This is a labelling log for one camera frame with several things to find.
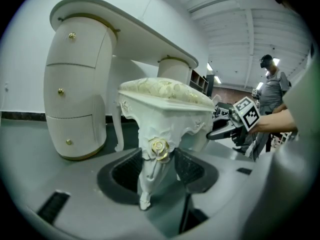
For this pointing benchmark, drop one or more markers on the white dressing table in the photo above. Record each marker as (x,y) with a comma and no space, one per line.
(75,84)

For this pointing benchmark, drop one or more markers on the open cubby shelf cabinet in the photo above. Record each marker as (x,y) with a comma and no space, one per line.
(197,80)

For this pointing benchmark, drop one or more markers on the gold drawer knob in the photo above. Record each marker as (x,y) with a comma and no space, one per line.
(72,35)
(61,91)
(68,142)

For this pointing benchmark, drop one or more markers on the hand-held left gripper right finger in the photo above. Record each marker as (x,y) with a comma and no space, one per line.
(200,174)

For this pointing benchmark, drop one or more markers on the white ornate cushioned stool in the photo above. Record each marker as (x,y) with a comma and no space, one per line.
(162,119)

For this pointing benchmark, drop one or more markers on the white t-shirt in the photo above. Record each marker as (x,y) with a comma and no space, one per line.
(305,96)

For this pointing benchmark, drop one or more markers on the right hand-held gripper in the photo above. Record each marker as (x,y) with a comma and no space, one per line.
(247,116)

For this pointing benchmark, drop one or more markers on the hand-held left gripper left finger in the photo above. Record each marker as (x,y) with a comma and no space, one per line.
(107,181)

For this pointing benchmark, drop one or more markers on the person's right forearm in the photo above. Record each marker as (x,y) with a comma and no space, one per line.
(277,121)

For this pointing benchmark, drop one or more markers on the ceiling strip lights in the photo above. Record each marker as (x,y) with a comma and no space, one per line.
(217,79)

